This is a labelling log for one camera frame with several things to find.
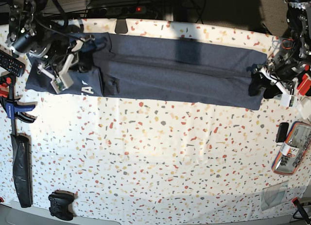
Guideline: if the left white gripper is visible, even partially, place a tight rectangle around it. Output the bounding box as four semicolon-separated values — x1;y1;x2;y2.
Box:
248;63;297;106

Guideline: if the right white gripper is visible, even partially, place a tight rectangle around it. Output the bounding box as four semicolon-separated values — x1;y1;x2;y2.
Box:
37;35;95;94

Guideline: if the blue grey T-shirt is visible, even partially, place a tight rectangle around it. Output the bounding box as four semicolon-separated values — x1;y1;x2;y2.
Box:
25;32;268;111

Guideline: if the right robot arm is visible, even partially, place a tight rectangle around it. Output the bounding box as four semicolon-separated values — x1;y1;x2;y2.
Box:
1;0;95;93

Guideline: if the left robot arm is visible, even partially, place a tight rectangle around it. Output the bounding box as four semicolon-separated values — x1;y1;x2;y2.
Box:
248;0;311;107

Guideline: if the black red clamp tool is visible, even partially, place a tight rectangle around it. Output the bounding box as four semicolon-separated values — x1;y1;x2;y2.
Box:
297;73;311;96

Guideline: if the small black box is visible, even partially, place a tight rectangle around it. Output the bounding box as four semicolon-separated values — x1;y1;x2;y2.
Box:
276;122;289;143

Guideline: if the striped transparent pencil case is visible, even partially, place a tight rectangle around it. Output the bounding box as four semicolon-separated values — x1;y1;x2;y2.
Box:
272;121;311;175

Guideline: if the black TV remote control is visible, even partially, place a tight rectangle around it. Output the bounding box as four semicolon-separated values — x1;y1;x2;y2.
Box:
0;51;26;77

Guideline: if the red clamp piece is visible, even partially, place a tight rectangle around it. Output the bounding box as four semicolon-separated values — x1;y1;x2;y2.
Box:
0;76;12;98

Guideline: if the blue black bar clamp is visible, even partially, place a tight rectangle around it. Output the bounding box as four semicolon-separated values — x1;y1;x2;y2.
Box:
0;73;36;136

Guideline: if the clear plastic bag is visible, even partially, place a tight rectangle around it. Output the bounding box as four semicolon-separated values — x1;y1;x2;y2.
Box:
261;181;288;211

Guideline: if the black game controller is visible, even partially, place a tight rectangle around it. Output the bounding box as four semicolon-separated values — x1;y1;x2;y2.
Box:
48;192;74;221

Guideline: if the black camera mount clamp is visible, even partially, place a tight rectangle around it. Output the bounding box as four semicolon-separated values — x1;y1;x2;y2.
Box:
115;19;128;34

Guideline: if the red black clamp handle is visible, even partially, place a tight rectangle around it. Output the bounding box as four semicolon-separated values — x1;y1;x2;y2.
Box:
292;197;311;225

